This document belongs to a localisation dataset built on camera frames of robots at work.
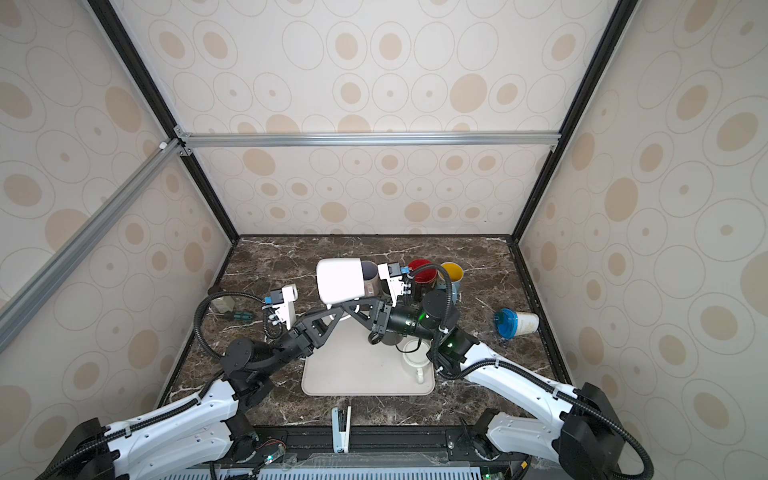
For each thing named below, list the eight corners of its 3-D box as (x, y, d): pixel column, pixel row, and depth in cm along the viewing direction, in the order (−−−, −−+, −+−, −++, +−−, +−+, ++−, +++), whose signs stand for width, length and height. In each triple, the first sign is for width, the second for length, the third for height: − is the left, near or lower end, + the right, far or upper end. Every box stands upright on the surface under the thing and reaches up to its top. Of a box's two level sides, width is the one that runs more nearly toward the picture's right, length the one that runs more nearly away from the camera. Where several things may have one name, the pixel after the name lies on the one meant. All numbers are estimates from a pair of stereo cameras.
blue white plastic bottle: (498, 340, 94) (506, 327, 87) (493, 319, 99) (500, 305, 92) (534, 340, 94) (545, 327, 87) (527, 319, 99) (537, 305, 92)
